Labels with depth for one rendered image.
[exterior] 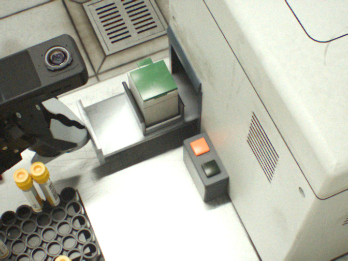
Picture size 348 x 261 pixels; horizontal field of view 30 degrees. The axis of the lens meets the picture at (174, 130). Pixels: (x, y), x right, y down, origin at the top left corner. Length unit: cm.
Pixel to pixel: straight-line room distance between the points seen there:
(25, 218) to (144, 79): 20
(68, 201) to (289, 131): 32
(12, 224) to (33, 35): 128
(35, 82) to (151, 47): 132
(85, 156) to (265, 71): 35
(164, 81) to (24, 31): 132
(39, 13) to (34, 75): 142
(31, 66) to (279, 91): 23
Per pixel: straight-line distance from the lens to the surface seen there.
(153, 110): 69
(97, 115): 74
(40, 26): 197
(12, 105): 59
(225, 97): 59
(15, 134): 61
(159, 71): 68
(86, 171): 76
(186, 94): 75
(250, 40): 48
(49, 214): 72
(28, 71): 59
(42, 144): 63
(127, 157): 76
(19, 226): 72
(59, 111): 69
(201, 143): 70
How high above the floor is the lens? 156
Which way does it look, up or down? 63 degrees down
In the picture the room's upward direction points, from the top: 2 degrees counter-clockwise
